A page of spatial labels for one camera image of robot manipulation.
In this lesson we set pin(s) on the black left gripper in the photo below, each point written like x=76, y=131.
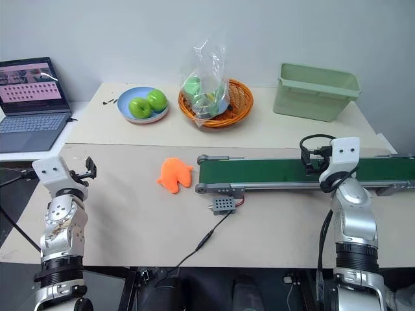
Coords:
x=78, y=177

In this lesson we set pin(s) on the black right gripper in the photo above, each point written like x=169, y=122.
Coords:
x=321, y=157

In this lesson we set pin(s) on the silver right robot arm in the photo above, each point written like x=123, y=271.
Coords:
x=355, y=223

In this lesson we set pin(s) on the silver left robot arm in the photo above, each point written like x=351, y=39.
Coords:
x=61, y=223

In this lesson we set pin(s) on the green conveyor belt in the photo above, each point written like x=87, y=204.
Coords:
x=259, y=171

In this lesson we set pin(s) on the black laptop plug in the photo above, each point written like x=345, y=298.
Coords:
x=71, y=119

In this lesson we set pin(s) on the small dark screws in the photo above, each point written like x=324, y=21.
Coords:
x=109, y=101

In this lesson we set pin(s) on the light green plastic bin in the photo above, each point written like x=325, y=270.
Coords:
x=311, y=94

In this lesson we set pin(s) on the green apple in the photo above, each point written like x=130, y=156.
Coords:
x=157, y=100
x=140, y=107

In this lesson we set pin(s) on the light blue bowl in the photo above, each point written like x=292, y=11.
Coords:
x=129, y=97

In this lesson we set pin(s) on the orange plush toy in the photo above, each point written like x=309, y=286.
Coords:
x=175, y=175

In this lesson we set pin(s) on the dark grey laptop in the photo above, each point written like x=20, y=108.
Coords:
x=29, y=97

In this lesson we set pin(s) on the grey perforated control box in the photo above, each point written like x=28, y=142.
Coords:
x=223, y=205

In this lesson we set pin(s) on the orange woven basket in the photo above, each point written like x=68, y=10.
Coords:
x=241, y=97

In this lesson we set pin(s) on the clear plastic bag with items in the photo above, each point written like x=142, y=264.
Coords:
x=206, y=87

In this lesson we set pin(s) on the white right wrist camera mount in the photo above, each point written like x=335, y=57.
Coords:
x=344, y=156

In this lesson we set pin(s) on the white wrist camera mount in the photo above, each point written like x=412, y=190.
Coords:
x=49, y=171
x=344, y=156

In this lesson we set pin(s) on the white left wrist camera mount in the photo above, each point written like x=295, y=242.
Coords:
x=49, y=171

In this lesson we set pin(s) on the black metal frame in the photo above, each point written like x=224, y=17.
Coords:
x=126, y=288

